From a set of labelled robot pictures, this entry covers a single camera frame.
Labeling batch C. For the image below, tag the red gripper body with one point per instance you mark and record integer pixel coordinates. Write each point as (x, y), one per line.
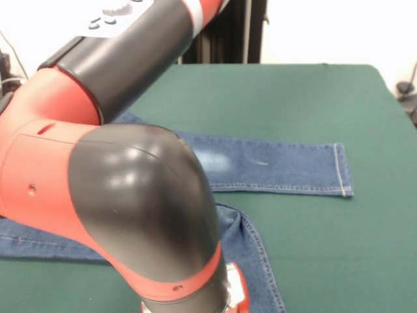
(245, 293)

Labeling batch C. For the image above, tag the blue denim jeans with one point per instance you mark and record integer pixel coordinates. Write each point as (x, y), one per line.
(293, 169)

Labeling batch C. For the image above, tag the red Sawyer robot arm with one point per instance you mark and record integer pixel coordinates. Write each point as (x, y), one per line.
(97, 195)

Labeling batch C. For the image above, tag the dark green table cloth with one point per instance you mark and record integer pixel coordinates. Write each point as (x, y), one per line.
(325, 261)

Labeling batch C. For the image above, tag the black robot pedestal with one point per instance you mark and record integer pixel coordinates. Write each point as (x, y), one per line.
(234, 39)

